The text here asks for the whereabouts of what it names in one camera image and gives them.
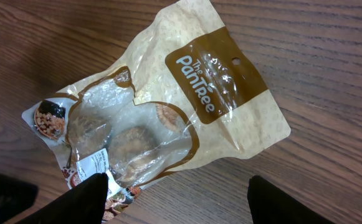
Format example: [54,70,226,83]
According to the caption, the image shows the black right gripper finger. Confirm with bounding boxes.
[247,175,333,224]

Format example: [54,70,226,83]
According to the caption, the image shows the brown snack pouch red label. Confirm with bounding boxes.
[22,0,291,222]

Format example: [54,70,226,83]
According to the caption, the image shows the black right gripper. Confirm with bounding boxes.
[0,173,108,224]

